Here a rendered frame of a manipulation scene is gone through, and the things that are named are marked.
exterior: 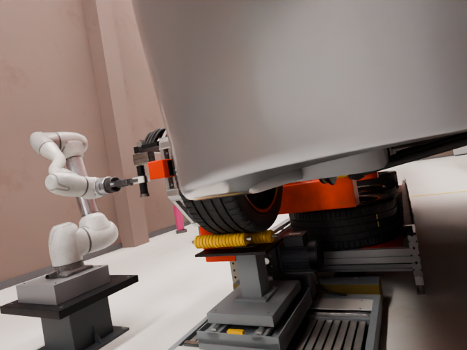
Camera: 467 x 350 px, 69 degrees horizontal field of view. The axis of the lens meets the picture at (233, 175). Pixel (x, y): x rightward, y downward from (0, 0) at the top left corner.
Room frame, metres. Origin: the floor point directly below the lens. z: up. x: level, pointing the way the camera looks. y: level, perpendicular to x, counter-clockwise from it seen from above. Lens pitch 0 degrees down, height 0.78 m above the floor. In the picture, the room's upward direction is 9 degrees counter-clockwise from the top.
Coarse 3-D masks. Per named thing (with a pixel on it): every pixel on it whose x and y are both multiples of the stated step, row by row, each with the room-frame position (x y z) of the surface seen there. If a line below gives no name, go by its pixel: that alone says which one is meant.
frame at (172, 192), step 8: (160, 144) 1.39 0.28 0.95; (168, 144) 1.37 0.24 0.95; (168, 152) 1.41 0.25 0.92; (168, 184) 1.38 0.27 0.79; (176, 184) 1.36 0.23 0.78; (168, 192) 1.38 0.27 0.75; (176, 192) 1.37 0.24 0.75; (176, 200) 1.39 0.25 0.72; (184, 208) 1.45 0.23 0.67; (192, 224) 1.52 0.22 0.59
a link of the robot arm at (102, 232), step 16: (64, 144) 2.03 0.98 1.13; (80, 144) 2.10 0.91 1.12; (80, 160) 2.08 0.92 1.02; (80, 208) 2.02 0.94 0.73; (96, 208) 2.04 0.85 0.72; (80, 224) 1.98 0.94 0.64; (96, 224) 1.97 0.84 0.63; (112, 224) 2.06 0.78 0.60; (96, 240) 1.94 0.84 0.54; (112, 240) 2.03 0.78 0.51
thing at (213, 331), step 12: (300, 300) 1.60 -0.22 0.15; (288, 312) 1.49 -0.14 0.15; (300, 312) 1.50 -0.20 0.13; (204, 324) 1.45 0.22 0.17; (216, 324) 1.41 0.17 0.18; (228, 324) 1.43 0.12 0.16; (276, 324) 1.37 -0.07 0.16; (288, 324) 1.35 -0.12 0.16; (204, 336) 1.38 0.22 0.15; (216, 336) 1.36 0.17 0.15; (228, 336) 1.33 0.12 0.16; (240, 336) 1.31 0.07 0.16; (252, 336) 1.29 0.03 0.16; (264, 336) 1.26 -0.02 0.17; (276, 336) 1.29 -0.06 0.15; (288, 336) 1.33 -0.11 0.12; (204, 348) 1.39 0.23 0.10; (216, 348) 1.36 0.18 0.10; (228, 348) 1.34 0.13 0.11; (240, 348) 1.31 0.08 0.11; (252, 348) 1.29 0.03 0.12; (264, 348) 1.27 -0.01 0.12; (276, 348) 1.25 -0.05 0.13
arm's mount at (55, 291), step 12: (72, 276) 1.75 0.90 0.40; (84, 276) 1.77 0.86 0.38; (96, 276) 1.83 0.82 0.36; (108, 276) 1.90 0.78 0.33; (24, 288) 1.74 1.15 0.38; (36, 288) 1.69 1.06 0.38; (48, 288) 1.64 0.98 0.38; (60, 288) 1.65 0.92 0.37; (72, 288) 1.70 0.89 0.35; (84, 288) 1.76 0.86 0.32; (24, 300) 1.75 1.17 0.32; (36, 300) 1.70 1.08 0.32; (48, 300) 1.65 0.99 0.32; (60, 300) 1.64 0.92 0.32
